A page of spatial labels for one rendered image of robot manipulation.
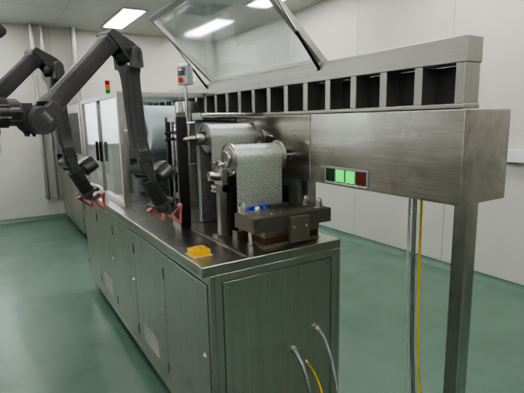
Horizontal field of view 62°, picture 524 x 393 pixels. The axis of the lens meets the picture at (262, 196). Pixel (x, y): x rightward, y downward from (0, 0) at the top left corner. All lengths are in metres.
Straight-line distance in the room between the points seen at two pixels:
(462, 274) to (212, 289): 0.90
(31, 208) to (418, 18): 5.76
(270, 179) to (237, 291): 0.56
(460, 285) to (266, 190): 0.87
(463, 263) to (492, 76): 2.63
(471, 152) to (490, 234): 2.74
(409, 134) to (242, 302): 0.87
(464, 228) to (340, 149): 0.56
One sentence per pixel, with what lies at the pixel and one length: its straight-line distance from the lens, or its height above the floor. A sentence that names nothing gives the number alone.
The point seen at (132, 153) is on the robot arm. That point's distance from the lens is 1.57.
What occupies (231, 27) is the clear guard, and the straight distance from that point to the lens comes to 2.22.
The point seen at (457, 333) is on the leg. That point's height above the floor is 0.64.
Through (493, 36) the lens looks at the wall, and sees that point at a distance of 4.17.
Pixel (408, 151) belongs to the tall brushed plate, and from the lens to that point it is 1.57.
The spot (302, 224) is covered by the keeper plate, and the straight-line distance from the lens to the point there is 1.83.
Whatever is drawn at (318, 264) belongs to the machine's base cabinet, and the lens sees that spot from 1.88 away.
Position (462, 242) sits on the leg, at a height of 0.98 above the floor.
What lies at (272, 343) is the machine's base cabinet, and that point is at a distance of 1.87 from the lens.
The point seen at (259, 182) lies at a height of 1.14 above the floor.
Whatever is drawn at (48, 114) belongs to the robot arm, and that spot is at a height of 1.44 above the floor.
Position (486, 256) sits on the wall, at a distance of 4.26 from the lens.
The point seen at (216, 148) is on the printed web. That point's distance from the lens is 2.08.
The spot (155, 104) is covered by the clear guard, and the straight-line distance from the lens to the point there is 2.81.
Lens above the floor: 1.42
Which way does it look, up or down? 10 degrees down
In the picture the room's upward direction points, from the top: 1 degrees counter-clockwise
